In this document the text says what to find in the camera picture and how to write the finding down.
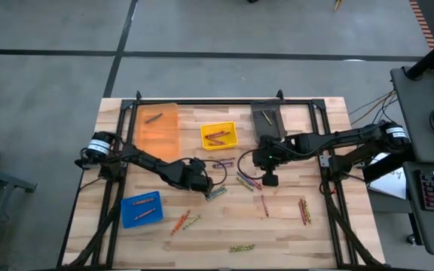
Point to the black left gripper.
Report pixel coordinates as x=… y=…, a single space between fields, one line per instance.
x=190 y=177

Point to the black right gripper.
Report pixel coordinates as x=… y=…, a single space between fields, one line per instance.
x=273 y=154

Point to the green crayon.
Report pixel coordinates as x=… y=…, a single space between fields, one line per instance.
x=219 y=194
x=242 y=247
x=191 y=222
x=307 y=211
x=244 y=184
x=266 y=117

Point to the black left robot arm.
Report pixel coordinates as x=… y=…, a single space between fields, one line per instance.
x=141 y=160

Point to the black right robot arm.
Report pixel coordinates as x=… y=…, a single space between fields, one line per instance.
x=345 y=137

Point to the grey plastic bin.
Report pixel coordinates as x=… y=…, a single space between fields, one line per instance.
x=277 y=124

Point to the yellow perforated plastic basket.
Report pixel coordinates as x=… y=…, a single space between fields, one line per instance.
x=230 y=141

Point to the translucent orange plastic bin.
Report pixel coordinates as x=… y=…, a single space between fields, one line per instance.
x=156 y=135

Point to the blue perforated plastic basket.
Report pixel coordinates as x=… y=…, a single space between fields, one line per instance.
x=128 y=222

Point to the white paper sheet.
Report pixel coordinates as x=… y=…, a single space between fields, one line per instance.
x=390 y=186

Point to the grey desk top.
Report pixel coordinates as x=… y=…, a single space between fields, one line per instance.
x=428 y=233
x=420 y=113

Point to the desk caster wheel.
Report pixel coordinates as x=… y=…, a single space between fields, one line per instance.
x=411 y=239

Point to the grey metal cart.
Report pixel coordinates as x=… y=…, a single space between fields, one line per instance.
x=13 y=183

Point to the black stand pole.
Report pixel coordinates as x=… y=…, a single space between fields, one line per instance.
x=428 y=60

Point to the grey mounting bracket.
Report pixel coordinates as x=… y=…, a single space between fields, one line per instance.
x=325 y=161

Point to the black aluminium table frame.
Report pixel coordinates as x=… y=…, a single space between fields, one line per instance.
x=220 y=102

